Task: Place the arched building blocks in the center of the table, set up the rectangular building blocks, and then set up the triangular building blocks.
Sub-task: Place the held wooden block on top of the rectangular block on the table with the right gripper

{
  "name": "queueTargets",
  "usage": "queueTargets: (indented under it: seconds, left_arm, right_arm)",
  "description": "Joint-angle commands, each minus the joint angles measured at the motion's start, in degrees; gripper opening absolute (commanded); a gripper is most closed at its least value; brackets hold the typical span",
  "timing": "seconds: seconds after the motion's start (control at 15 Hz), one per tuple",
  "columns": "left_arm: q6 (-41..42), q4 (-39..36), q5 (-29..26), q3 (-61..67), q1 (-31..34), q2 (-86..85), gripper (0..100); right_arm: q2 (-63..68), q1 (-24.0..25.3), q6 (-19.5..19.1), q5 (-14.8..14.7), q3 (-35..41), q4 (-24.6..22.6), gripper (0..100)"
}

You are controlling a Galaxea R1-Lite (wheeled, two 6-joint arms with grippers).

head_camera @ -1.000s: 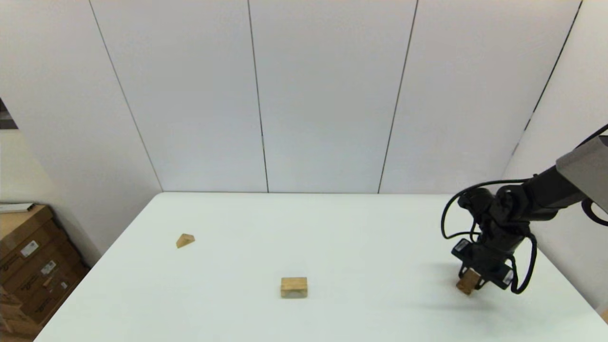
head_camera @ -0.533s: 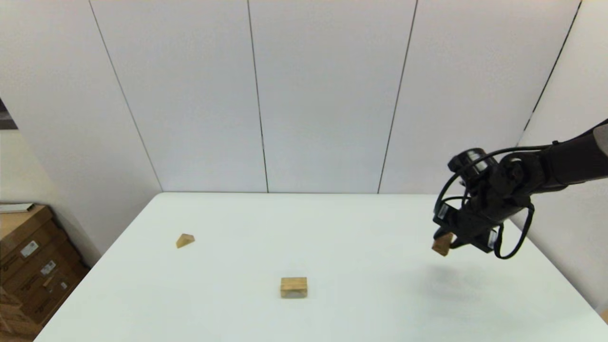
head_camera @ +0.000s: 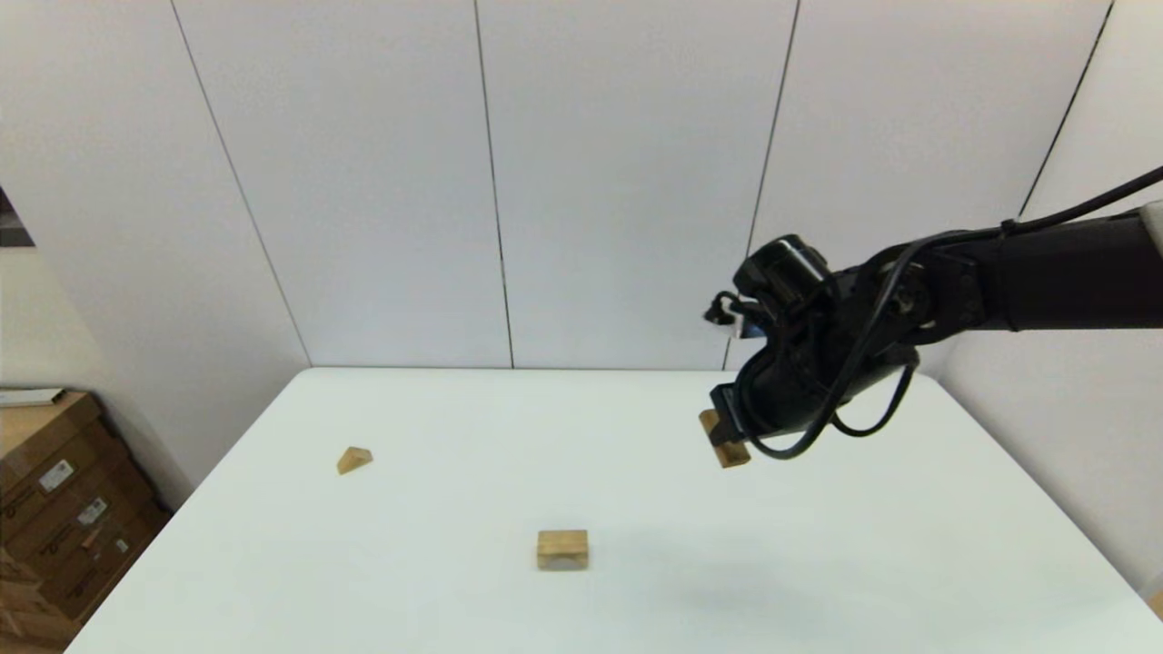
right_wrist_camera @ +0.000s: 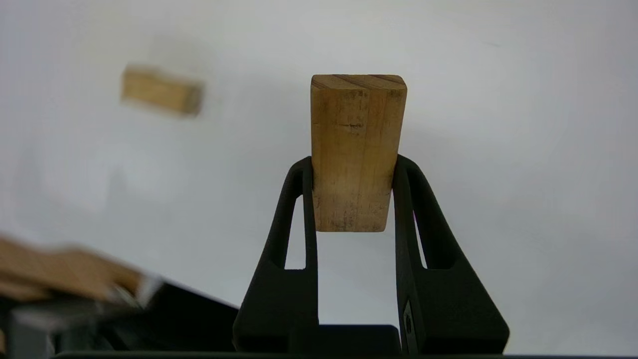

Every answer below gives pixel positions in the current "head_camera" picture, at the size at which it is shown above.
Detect labelled brown cardboard box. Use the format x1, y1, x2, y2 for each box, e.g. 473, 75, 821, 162
0, 445, 151, 575
0, 392, 124, 523
27, 495, 175, 628

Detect rectangular wooden building block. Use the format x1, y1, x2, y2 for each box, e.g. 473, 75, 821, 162
698, 409, 753, 470

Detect small flat cardboard stack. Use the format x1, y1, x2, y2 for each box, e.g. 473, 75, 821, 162
0, 545, 60, 650

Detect arched wooden building block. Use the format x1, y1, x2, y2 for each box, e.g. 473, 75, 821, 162
536, 530, 590, 572

